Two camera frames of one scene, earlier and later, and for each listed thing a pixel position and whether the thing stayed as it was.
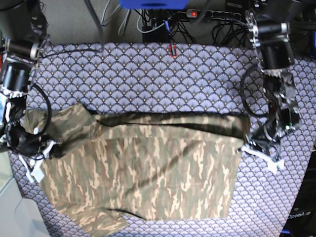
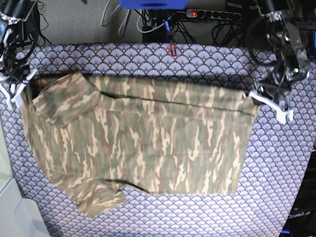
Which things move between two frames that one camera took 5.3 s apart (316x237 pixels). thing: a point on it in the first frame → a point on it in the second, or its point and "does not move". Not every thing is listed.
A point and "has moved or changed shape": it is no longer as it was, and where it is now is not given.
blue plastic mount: (154, 4) does not move
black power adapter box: (158, 33) does not move
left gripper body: (33, 148) → (12, 83)
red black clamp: (171, 55) does not move
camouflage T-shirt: (178, 165) has moved or changed shape
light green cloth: (18, 217) does not move
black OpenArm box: (302, 222) does not move
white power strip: (202, 13) does not move
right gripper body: (264, 140) → (275, 93)
